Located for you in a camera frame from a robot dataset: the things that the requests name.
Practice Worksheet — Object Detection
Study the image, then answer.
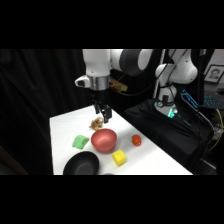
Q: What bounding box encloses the green block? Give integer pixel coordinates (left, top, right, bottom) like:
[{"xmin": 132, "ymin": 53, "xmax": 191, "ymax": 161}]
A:
[{"xmin": 71, "ymin": 134, "xmax": 91, "ymax": 150}]

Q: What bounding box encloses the black robot stand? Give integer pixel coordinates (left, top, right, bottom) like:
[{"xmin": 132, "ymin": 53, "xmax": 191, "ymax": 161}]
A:
[{"xmin": 124, "ymin": 98, "xmax": 216, "ymax": 176}]

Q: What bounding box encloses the striped tiger plush toy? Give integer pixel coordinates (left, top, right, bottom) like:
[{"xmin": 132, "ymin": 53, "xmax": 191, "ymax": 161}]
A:
[{"xmin": 89, "ymin": 116, "xmax": 105, "ymax": 132}]

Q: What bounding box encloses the tan connector board on wrist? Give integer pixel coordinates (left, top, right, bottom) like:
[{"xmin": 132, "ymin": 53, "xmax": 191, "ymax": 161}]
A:
[{"xmin": 109, "ymin": 78, "xmax": 129, "ymax": 93}]

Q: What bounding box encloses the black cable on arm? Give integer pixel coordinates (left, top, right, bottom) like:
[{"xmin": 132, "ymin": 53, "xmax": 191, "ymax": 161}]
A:
[{"xmin": 114, "ymin": 49, "xmax": 178, "ymax": 98}]

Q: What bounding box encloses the red ball with orange spots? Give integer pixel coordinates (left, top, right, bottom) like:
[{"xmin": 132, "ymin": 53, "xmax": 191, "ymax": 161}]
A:
[{"xmin": 131, "ymin": 134, "xmax": 143, "ymax": 147}]

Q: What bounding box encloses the yellow cable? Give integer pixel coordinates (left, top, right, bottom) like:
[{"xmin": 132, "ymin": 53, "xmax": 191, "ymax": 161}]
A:
[{"xmin": 209, "ymin": 108, "xmax": 224, "ymax": 152}]

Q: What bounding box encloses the framed portrait picture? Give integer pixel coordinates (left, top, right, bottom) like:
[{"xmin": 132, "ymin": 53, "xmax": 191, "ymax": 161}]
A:
[{"xmin": 203, "ymin": 64, "xmax": 224, "ymax": 84}]

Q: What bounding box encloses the pink bowl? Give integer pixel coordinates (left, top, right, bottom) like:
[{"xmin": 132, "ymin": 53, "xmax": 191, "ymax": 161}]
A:
[{"xmin": 90, "ymin": 128, "xmax": 119, "ymax": 154}]

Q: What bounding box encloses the yellow block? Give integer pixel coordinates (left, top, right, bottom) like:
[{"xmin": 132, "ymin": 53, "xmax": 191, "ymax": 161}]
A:
[{"xmin": 112, "ymin": 149, "xmax": 128, "ymax": 168}]

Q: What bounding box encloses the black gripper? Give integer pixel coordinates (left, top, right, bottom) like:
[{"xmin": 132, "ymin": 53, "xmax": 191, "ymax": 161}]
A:
[{"xmin": 91, "ymin": 89, "xmax": 113, "ymax": 124}]

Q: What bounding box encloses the black bowl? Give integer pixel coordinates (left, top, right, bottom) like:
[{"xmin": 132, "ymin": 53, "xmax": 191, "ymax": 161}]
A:
[{"xmin": 62, "ymin": 150, "xmax": 101, "ymax": 176}]

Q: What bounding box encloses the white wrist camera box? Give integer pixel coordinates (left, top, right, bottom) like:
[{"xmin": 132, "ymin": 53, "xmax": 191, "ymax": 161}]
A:
[{"xmin": 74, "ymin": 75, "xmax": 92, "ymax": 89}]

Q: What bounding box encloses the black curtain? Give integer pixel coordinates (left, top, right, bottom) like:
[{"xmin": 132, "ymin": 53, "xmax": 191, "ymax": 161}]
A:
[{"xmin": 0, "ymin": 49, "xmax": 158, "ymax": 176}]

